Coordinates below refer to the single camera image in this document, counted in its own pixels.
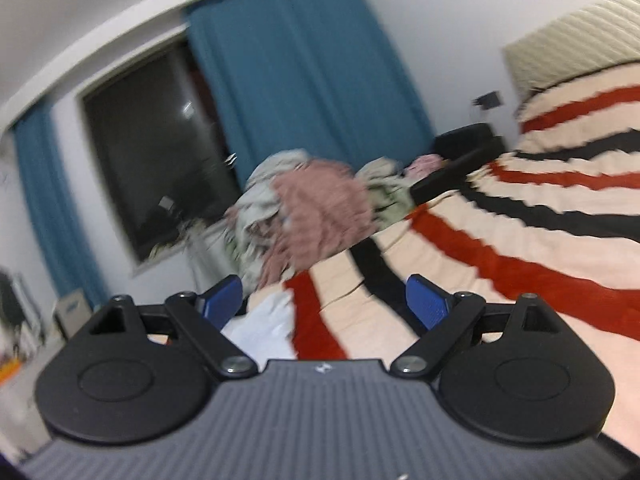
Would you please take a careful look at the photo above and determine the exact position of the wide blue curtain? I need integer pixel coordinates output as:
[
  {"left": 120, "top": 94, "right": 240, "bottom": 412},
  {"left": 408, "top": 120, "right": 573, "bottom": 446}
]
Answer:
[{"left": 183, "top": 0, "right": 436, "bottom": 182}]

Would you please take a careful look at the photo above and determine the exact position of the grey hoodie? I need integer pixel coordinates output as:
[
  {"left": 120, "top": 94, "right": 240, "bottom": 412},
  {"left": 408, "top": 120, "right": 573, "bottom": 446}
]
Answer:
[{"left": 224, "top": 148, "right": 312, "bottom": 282}]

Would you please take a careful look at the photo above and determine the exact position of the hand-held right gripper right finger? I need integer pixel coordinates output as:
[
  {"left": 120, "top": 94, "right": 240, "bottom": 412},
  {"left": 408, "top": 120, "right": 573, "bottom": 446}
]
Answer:
[{"left": 390, "top": 273, "right": 564, "bottom": 380}]

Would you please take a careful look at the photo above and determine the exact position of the pink fleece blanket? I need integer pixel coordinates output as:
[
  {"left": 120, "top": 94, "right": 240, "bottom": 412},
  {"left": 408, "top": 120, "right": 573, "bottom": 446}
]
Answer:
[{"left": 259, "top": 158, "right": 376, "bottom": 287}]

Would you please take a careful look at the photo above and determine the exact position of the small pink cloth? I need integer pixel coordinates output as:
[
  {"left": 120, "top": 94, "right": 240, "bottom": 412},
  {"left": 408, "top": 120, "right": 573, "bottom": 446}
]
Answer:
[{"left": 407, "top": 153, "right": 446, "bottom": 179}]

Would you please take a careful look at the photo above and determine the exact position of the narrow blue curtain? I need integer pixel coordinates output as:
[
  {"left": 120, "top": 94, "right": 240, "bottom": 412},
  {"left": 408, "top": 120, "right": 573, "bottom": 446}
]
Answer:
[{"left": 12, "top": 97, "right": 109, "bottom": 312}]

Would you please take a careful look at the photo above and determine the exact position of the black armchair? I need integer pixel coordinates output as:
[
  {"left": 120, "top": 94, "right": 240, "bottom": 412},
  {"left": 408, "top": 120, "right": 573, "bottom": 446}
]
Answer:
[{"left": 410, "top": 122, "right": 507, "bottom": 204}]

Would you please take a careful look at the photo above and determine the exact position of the grey black chair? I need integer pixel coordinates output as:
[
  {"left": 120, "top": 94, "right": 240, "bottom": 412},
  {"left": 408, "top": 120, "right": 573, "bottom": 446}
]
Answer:
[{"left": 53, "top": 287, "right": 94, "bottom": 342}]

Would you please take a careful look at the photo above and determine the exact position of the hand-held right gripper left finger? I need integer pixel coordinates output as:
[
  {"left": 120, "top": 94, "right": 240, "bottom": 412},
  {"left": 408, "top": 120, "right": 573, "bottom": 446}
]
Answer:
[{"left": 87, "top": 274, "right": 259, "bottom": 379}]

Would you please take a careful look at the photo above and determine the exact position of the white dressing table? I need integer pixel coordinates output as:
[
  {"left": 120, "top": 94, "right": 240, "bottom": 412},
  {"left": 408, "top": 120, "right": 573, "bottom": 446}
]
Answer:
[{"left": 0, "top": 340, "right": 67, "bottom": 461}]

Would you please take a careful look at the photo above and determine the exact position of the cream ribbed headboard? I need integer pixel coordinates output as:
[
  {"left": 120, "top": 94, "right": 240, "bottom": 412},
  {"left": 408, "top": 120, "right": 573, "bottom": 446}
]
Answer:
[{"left": 502, "top": 0, "right": 640, "bottom": 107}]

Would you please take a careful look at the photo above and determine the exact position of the pale green cloth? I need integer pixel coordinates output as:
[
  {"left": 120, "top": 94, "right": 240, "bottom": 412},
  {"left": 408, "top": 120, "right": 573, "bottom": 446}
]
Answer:
[{"left": 355, "top": 157, "right": 417, "bottom": 227}]

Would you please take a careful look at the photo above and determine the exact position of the dark window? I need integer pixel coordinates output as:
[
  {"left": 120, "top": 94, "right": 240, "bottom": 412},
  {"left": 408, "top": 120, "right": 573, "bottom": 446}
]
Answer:
[{"left": 77, "top": 35, "right": 247, "bottom": 267}]

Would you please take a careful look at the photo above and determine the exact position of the red black cream striped blanket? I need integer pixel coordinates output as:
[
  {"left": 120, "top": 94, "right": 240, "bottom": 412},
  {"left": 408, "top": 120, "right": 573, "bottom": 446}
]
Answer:
[{"left": 145, "top": 60, "right": 640, "bottom": 457}]

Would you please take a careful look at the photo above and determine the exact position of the white t-shirt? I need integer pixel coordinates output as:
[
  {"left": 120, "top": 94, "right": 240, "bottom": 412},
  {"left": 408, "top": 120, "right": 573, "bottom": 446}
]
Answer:
[{"left": 220, "top": 290, "right": 297, "bottom": 362}]

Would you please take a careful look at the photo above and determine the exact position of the wavy vanity mirror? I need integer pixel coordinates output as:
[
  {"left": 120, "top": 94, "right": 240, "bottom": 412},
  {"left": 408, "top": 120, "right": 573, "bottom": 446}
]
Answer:
[{"left": 0, "top": 270, "right": 31, "bottom": 332}]

